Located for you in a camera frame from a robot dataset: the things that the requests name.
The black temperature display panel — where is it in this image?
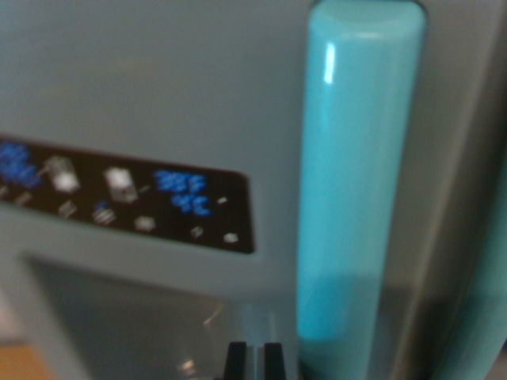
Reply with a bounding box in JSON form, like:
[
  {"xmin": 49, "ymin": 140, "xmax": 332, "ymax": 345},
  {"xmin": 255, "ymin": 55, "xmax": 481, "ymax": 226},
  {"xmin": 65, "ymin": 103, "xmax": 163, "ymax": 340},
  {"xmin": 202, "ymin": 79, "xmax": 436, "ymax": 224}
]
[{"xmin": 0, "ymin": 135, "xmax": 255, "ymax": 255}]

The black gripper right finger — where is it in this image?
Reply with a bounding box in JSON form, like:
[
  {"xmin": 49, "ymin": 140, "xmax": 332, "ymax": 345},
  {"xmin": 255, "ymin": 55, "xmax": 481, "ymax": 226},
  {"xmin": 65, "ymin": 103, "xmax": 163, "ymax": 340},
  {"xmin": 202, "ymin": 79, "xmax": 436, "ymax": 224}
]
[{"xmin": 263, "ymin": 342, "xmax": 288, "ymax": 380}]

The teal handle of plain door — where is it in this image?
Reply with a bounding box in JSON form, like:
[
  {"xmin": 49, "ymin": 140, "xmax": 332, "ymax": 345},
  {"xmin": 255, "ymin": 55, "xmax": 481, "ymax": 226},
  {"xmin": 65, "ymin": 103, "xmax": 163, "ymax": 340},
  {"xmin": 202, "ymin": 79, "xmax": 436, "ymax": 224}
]
[{"xmin": 461, "ymin": 156, "xmax": 507, "ymax": 380}]

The teal handle of dispenser door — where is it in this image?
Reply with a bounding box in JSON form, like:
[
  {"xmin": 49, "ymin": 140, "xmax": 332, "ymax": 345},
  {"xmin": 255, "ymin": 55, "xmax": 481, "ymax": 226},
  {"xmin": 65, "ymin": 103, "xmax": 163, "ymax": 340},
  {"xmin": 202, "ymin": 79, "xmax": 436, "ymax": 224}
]
[{"xmin": 295, "ymin": 0, "xmax": 429, "ymax": 342}]

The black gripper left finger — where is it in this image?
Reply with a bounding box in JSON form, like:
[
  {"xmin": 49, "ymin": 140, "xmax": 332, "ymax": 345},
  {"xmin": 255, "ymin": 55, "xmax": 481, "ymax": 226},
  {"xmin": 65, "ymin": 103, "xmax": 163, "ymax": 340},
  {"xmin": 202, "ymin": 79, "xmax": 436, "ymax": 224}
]
[{"xmin": 223, "ymin": 340, "xmax": 249, "ymax": 380}]

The plain grey fridge door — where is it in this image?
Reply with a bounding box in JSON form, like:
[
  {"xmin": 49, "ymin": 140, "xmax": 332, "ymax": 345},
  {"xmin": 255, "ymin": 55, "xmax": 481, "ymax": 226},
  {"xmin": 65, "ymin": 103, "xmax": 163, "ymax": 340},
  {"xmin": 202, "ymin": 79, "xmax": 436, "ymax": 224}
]
[{"xmin": 411, "ymin": 0, "xmax": 507, "ymax": 380}]

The grey fridge door with dispenser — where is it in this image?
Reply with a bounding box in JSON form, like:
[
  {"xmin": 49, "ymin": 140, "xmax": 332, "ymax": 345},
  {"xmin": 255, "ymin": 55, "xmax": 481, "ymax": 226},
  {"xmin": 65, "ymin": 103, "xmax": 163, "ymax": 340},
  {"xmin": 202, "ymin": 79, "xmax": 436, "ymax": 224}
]
[{"xmin": 0, "ymin": 0, "xmax": 501, "ymax": 380}]

